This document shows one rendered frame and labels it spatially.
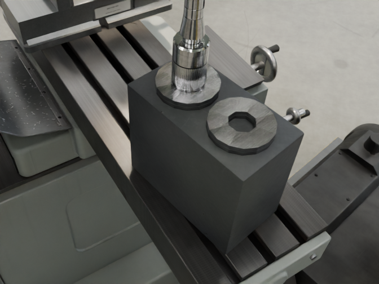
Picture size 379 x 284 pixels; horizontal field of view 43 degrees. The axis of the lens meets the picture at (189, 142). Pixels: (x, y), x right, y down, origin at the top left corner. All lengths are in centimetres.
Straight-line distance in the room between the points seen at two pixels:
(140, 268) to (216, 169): 95
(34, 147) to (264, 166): 55
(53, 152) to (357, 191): 74
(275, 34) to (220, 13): 34
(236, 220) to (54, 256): 78
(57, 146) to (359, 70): 189
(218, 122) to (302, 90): 180
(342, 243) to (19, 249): 77
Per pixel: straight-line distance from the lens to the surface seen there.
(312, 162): 156
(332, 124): 228
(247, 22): 275
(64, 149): 104
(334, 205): 124
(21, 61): 113
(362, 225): 126
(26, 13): 103
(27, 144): 101
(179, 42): 60
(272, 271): 74
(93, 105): 91
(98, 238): 139
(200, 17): 58
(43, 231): 122
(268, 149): 60
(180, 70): 62
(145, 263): 152
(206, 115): 63
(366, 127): 147
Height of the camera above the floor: 156
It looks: 49 degrees down
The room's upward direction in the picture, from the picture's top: 5 degrees clockwise
